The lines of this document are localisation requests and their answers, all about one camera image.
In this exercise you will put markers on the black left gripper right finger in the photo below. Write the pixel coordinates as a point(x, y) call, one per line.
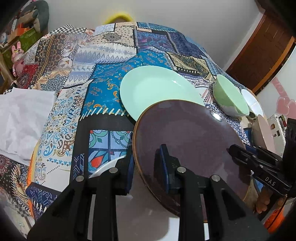
point(206, 200)

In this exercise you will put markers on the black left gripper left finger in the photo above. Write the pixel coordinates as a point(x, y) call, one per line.
point(87, 206)

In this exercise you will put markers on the pink bowl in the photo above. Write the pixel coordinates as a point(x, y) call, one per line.
point(262, 135)

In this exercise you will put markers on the dark purple plate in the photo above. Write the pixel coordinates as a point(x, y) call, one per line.
point(195, 137)

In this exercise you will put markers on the mint green plate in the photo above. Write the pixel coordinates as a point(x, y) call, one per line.
point(146, 85)

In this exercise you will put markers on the right hand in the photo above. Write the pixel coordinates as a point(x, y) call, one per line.
point(264, 200)

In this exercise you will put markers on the white plate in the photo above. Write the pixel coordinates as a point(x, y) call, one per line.
point(105, 167)

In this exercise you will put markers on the white bowl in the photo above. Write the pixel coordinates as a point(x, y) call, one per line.
point(253, 104)

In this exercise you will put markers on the green bowl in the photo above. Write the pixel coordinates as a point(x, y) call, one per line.
point(229, 98)

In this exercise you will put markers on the patchwork patterned tablecloth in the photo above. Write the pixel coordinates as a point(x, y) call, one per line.
point(85, 69)

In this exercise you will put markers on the white paper sheet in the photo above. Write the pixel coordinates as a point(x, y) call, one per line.
point(23, 115)

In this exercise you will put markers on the brown wooden door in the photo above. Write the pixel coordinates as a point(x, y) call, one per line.
point(263, 54)

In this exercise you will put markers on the pink bunny toy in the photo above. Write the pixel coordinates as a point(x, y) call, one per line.
point(17, 59)

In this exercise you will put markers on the grey plush toy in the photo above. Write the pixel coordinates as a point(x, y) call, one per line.
point(36, 15)

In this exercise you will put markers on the yellow fuzzy object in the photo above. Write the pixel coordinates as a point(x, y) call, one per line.
point(118, 18)

